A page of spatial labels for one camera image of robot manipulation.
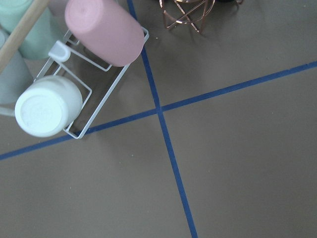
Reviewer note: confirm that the grey cup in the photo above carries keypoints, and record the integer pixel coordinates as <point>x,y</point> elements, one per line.
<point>14,79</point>

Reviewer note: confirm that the pink cup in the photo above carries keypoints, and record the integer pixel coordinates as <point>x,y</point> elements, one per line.
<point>106,29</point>

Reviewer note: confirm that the mint green cup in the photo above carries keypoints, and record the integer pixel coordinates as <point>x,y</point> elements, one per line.
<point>42,36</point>

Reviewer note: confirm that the white cup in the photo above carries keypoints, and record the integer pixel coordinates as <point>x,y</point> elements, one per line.
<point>48,106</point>

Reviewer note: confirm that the copper wire bottle rack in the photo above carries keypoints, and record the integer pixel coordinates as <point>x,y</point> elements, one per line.
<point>189,12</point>

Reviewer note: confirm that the white wire cup rack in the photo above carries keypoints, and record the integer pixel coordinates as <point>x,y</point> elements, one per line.
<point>96,79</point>

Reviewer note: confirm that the wooden rack handle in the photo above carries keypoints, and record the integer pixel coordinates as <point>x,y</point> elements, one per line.
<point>21,31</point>

